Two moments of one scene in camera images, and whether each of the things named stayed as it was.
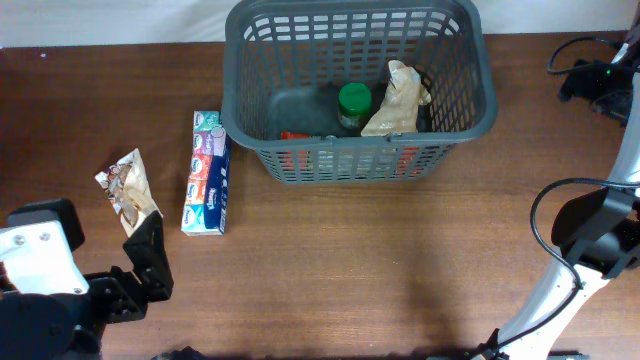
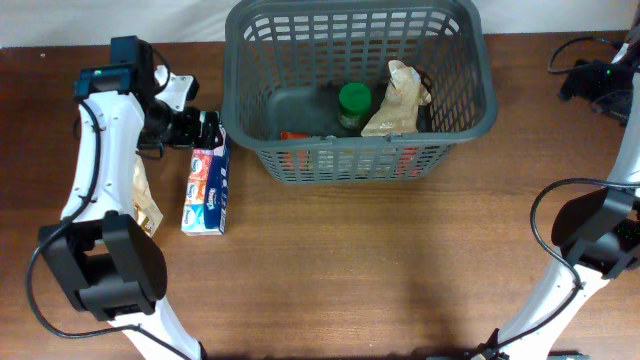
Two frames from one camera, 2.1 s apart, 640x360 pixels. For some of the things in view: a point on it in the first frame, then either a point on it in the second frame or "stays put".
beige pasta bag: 398,112 stays put
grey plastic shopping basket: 356,92 stays put
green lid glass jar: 354,103 stays put
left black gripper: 114,295 -> 208,130
